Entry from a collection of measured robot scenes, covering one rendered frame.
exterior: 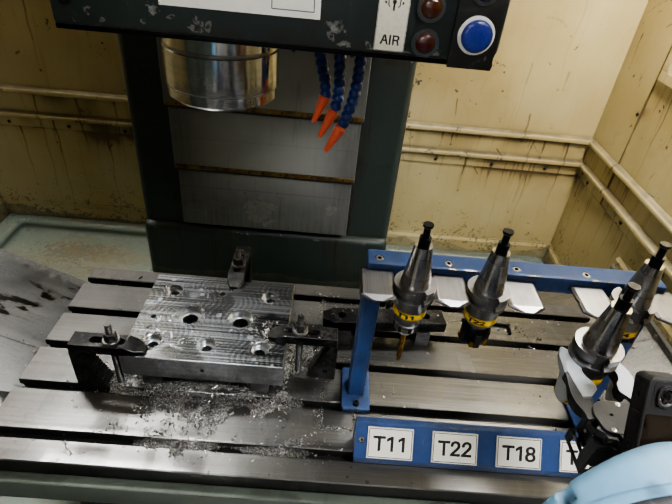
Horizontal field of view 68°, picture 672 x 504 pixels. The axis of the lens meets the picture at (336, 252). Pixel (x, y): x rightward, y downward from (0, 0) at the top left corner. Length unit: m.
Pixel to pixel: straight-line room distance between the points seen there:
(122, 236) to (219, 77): 1.36
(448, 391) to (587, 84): 1.09
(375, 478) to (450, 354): 0.34
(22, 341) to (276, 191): 0.76
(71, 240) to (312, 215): 0.99
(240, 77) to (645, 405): 0.61
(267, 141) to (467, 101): 0.69
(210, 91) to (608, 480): 0.60
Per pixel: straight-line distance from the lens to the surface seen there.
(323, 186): 1.33
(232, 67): 0.70
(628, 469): 0.31
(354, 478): 0.91
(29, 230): 2.15
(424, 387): 1.05
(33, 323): 1.59
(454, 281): 0.79
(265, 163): 1.31
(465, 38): 0.54
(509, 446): 0.96
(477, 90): 1.68
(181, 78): 0.72
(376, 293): 0.73
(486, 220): 1.91
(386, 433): 0.91
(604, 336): 0.73
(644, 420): 0.66
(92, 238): 2.03
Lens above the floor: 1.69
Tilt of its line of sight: 36 degrees down
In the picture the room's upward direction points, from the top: 6 degrees clockwise
